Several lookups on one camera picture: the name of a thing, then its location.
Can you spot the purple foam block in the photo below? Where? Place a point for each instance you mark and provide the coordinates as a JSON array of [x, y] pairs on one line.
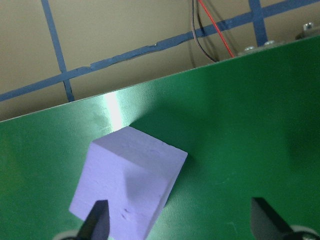
[[130, 162]]

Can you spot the green conveyor belt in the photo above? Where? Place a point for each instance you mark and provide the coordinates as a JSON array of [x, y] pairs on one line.
[[237, 125]]

